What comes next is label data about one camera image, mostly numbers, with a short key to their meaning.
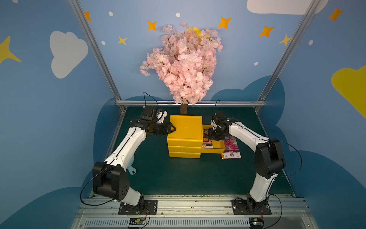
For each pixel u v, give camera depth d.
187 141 0.75
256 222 0.73
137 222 0.72
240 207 0.75
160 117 0.71
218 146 0.91
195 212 0.73
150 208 0.74
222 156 0.94
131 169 0.84
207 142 0.91
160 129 0.70
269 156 0.50
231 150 0.96
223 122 0.69
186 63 0.57
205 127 0.84
